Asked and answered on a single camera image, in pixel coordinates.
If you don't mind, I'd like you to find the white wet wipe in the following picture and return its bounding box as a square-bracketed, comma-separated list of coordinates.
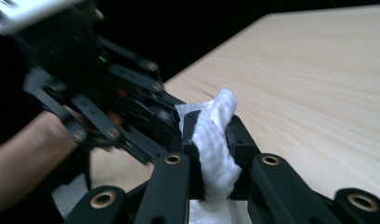
[174, 88, 253, 224]

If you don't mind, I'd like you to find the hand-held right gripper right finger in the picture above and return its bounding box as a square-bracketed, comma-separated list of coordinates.
[225, 114, 260, 201]

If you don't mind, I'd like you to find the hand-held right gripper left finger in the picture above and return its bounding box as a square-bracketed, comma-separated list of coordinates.
[180, 110, 208, 201]

